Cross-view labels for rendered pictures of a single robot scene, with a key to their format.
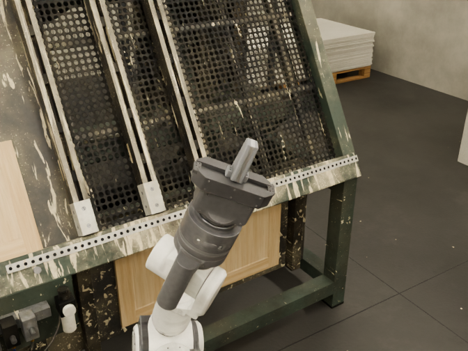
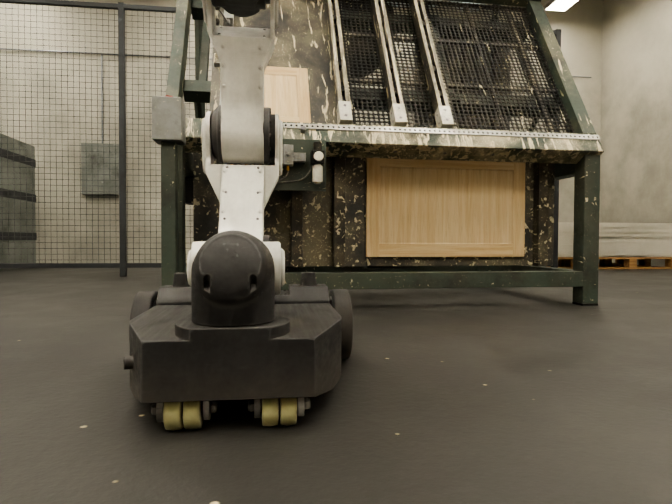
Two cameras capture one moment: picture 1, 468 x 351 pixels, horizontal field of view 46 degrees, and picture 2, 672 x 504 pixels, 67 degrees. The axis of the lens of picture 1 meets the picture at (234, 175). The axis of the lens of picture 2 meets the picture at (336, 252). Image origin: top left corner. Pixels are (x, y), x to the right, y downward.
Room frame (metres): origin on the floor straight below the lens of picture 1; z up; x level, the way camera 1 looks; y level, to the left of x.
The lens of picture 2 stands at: (-0.53, -0.45, 0.34)
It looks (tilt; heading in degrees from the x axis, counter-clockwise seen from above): 1 degrees down; 25
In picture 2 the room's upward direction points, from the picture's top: straight up
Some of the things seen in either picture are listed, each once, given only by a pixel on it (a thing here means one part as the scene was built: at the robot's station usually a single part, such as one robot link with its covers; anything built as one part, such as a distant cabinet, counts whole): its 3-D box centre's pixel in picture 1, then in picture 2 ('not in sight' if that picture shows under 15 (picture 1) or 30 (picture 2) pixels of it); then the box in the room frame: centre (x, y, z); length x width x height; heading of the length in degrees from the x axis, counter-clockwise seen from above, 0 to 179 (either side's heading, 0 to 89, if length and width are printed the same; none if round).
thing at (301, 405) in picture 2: not in sight; (279, 405); (0.27, 0.03, 0.03); 0.11 x 0.06 x 0.05; 122
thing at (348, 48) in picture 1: (266, 59); (560, 245); (6.54, -0.39, 0.28); 2.46 x 1.04 x 0.55; 122
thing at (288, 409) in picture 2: not in sight; (288, 404); (0.27, 0.01, 0.04); 0.07 x 0.03 x 0.07; 32
